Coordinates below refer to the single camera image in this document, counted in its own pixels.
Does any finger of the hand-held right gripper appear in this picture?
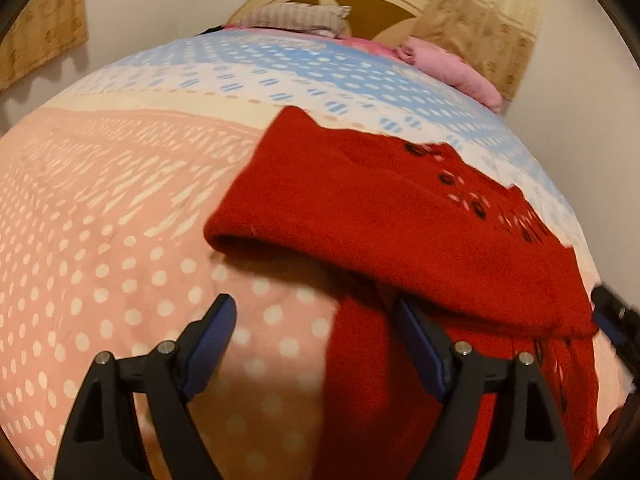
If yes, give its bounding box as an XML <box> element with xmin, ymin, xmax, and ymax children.
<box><xmin>591</xmin><ymin>284</ymin><xmax>640</xmax><ymax>361</ymax></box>

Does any red knit cardigan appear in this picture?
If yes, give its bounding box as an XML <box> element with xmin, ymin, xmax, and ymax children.
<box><xmin>204</xmin><ymin>106</ymin><xmax>601</xmax><ymax>480</ymax></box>

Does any dotted pink and blue blanket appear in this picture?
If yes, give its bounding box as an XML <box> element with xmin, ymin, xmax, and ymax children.
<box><xmin>0</xmin><ymin>27</ymin><xmax>636</xmax><ymax>480</ymax></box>

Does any pink pillow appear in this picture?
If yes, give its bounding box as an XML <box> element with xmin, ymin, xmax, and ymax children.
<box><xmin>344</xmin><ymin>35</ymin><xmax>502</xmax><ymax>112</ymax></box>

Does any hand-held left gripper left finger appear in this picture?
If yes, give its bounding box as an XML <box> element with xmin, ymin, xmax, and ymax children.
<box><xmin>52</xmin><ymin>293</ymin><xmax>238</xmax><ymax>480</ymax></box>

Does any beige patterned curtain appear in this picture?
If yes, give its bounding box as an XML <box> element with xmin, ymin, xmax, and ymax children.
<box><xmin>320</xmin><ymin>0</ymin><xmax>556</xmax><ymax>102</ymax></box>
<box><xmin>0</xmin><ymin>0</ymin><xmax>90</xmax><ymax>92</ymax></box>

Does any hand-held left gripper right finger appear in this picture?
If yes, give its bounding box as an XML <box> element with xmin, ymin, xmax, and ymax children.
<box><xmin>394</xmin><ymin>297</ymin><xmax>576</xmax><ymax>480</ymax></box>

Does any wooden headboard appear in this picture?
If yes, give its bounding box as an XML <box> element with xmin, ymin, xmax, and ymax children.
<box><xmin>231</xmin><ymin>0</ymin><xmax>434</xmax><ymax>42</ymax></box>

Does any striped pillow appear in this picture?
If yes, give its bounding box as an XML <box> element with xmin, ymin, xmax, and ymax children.
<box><xmin>239</xmin><ymin>3</ymin><xmax>352</xmax><ymax>37</ymax></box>

